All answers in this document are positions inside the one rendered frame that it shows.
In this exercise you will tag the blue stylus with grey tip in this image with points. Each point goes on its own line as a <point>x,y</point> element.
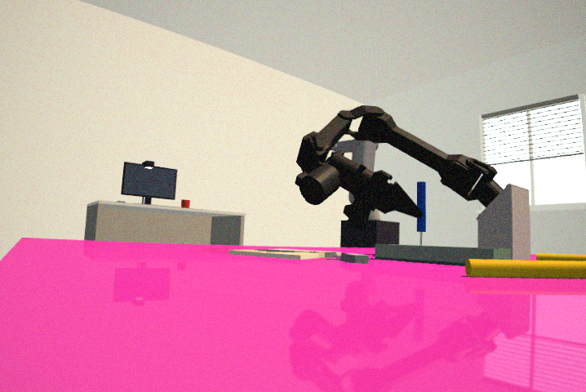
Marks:
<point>421,204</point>

